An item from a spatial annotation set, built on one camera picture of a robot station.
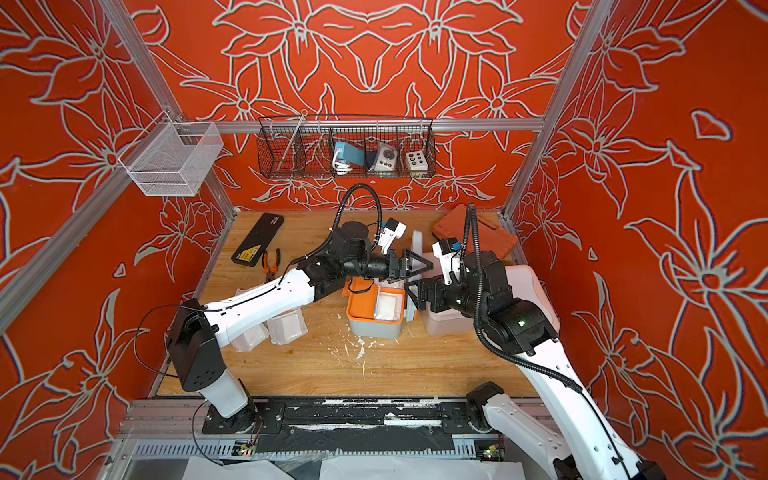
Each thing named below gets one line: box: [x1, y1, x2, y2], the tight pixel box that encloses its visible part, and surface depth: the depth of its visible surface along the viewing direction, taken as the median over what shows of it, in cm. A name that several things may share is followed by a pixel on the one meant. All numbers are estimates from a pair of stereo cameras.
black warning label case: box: [231, 212, 285, 267], surface depth 113 cm
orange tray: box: [346, 277, 405, 325], surface depth 81 cm
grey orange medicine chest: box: [342, 277, 406, 340], surface depth 83 cm
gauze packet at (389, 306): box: [374, 292, 403, 321], surface depth 83 cm
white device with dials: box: [374, 144, 398, 171], surface depth 93 cm
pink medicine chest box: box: [422, 301, 474, 336], surface depth 80 cm
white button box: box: [406, 150, 428, 171], surface depth 97 cm
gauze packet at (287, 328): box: [268, 308, 309, 345], surface depth 89 cm
